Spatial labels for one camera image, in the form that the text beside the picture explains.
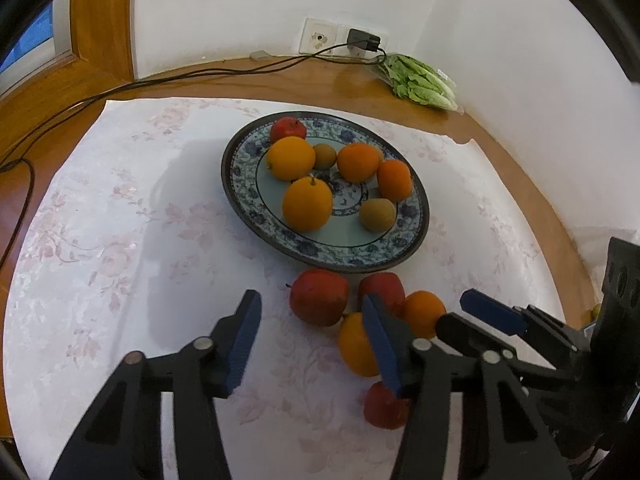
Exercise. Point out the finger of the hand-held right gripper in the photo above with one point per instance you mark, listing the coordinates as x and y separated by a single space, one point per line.
487 307
460 330

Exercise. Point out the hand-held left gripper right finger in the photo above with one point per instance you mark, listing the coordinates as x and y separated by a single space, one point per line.
380 342

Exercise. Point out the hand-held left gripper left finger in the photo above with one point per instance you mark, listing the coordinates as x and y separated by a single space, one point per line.
245 342

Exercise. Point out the yellow-orange orange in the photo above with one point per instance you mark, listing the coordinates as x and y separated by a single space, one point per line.
290 157
355 345

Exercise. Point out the small deep orange tangerine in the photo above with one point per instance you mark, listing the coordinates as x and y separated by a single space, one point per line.
425 310
357 161
395 179

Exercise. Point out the large red apple with stem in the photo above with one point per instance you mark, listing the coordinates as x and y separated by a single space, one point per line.
320 296

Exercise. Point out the blue patterned ceramic plate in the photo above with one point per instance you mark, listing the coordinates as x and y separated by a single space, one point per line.
345 240

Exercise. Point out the large orange with stem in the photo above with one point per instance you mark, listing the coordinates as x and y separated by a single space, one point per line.
306 204

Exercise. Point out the small green round fruit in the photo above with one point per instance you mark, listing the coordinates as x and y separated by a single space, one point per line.
595 310

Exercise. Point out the brown kiwi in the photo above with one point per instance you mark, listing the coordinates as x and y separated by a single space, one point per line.
377 214
324 156

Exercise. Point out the white floral tablecloth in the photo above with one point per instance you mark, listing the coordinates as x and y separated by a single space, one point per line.
150 235

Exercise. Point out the bagged green lettuce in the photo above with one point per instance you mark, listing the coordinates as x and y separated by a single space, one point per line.
420 82

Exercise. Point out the small grey plug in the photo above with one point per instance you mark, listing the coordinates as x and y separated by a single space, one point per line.
260 55

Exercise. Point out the black power adapter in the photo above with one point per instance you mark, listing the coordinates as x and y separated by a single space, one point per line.
364 40

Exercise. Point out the white wall socket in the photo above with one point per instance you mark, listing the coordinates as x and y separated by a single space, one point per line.
317 35

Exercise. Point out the wooden window frame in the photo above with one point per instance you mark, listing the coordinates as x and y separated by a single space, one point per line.
100 20

